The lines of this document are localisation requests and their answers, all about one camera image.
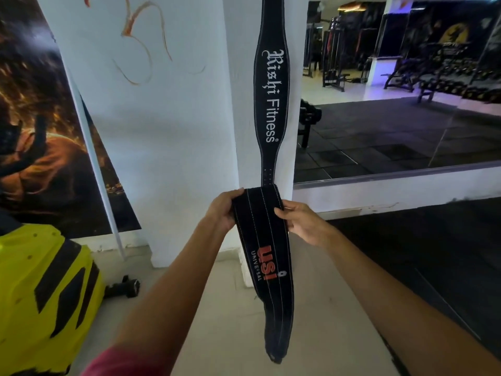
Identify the large wall mirror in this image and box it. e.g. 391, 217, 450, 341
294, 0, 501, 184

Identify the dark fiery wall poster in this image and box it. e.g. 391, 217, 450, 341
0, 0, 142, 239

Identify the black dumbbell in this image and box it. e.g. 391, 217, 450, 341
103, 275, 141, 299

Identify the person's left forearm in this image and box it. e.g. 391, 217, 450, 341
103, 219, 229, 361

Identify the person's right hand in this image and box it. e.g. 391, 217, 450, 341
273, 199, 338, 249

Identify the person's left hand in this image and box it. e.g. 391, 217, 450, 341
205, 188, 245, 234

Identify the red sleeve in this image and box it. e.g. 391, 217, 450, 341
80, 345, 165, 376

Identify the black belt with white lettering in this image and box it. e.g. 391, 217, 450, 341
253, 0, 290, 187

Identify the person's right forearm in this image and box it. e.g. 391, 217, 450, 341
323, 227, 501, 376

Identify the yellow and black plastic equipment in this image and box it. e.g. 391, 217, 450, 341
0, 223, 105, 376

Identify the black belt with red print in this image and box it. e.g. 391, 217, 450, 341
231, 184, 295, 365

